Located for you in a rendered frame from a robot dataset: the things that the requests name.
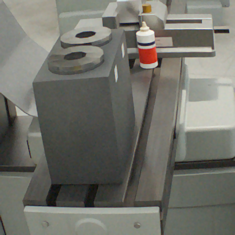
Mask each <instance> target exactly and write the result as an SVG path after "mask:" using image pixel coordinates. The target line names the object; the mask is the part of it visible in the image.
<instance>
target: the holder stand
mask: <svg viewBox="0 0 235 235"><path fill-rule="evenodd" d="M32 85H33V91H34V96H35V101H36V110H37V116H38V122H39V128H40V133H41V136H42V142H43V145H44V151H45V157H46V161H47V165H48V170H49V176H50V179H51V183H52V184H53V185H56V184H67V185H73V184H86V185H91V184H121V183H122V182H123V177H124V172H125V170H126V163H127V158H128V154H129V149H130V143H131V140H132V135H133V129H134V123H135V112H134V102H133V92H132V82H131V77H130V68H129V58H128V53H127V45H126V39H125V30H124V29H108V28H107V27H102V26H91V27H82V28H78V29H73V30H70V31H68V32H66V33H64V34H61V35H60V36H59V38H58V40H57V41H56V42H55V44H54V46H53V48H52V49H51V51H50V53H49V55H48V56H47V57H46V59H45V61H44V63H43V64H42V66H41V68H40V70H39V71H38V73H37V75H36V77H35V79H34V80H33V82H32Z"/></svg>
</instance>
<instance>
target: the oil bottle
mask: <svg viewBox="0 0 235 235"><path fill-rule="evenodd" d="M136 36H137V47H138V53H139V58H140V66H141V67H142V68H146V69H149V68H151V69H152V68H155V67H157V66H158V63H157V53H156V46H155V37H154V32H153V31H151V30H149V28H148V27H147V26H146V23H145V22H143V23H142V27H141V28H140V31H138V32H137V33H136Z"/></svg>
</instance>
